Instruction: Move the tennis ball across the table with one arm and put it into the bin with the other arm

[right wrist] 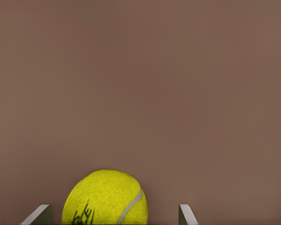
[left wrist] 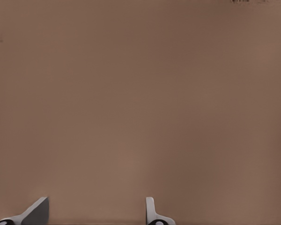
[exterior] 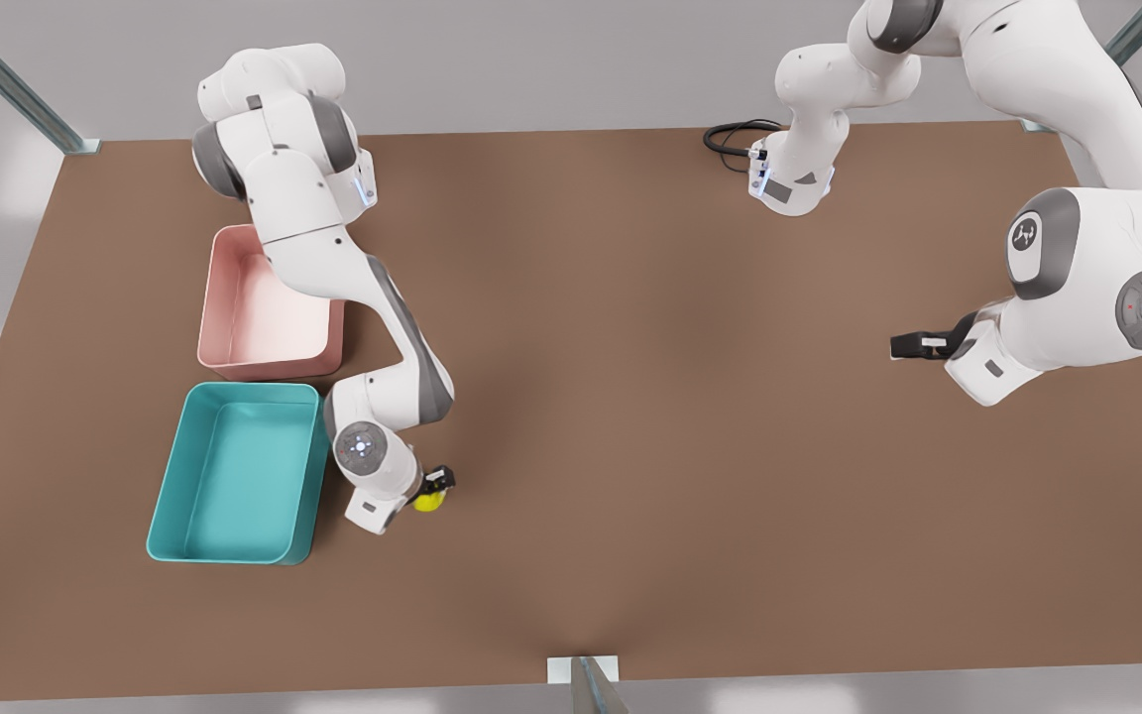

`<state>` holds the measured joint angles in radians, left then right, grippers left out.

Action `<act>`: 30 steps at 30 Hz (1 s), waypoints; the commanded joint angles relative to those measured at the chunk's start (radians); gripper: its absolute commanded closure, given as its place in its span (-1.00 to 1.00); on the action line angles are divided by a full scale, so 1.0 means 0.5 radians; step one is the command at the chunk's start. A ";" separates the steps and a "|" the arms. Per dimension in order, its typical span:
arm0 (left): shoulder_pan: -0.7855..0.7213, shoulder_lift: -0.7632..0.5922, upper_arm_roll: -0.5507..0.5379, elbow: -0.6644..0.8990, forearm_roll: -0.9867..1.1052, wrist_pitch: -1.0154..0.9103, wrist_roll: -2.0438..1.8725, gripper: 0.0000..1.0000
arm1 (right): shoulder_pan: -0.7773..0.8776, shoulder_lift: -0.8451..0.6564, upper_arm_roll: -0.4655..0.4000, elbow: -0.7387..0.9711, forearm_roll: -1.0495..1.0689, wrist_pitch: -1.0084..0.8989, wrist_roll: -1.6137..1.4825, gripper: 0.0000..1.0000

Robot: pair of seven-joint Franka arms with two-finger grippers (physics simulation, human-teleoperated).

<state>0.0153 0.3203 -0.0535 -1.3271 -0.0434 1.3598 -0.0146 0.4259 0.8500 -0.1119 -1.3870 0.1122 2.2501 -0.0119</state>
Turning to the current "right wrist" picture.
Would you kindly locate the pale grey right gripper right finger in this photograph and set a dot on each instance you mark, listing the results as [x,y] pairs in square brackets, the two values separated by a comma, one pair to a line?
[187,215]

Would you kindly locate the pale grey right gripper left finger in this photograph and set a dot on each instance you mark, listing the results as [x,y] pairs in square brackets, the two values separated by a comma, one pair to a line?
[38,216]

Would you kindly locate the yellow tennis ball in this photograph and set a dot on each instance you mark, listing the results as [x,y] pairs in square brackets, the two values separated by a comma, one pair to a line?
[105,197]

